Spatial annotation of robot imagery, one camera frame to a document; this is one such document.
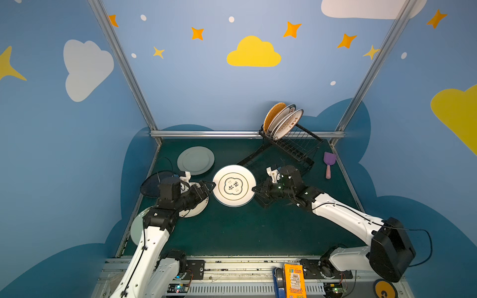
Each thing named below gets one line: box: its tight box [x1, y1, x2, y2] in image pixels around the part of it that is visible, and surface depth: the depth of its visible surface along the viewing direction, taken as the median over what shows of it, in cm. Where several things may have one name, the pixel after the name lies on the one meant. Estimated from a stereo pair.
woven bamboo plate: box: [262, 102, 287, 133], surface depth 89 cm
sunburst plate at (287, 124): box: [272, 108, 304, 141], surface depth 95 cm
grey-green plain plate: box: [177, 145, 215, 176], surface depth 113 cm
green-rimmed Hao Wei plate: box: [266, 103, 297, 136], surface depth 85 cm
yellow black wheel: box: [373, 278, 398, 298], surface depth 72 cm
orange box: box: [283, 263, 307, 298], surface depth 70 cm
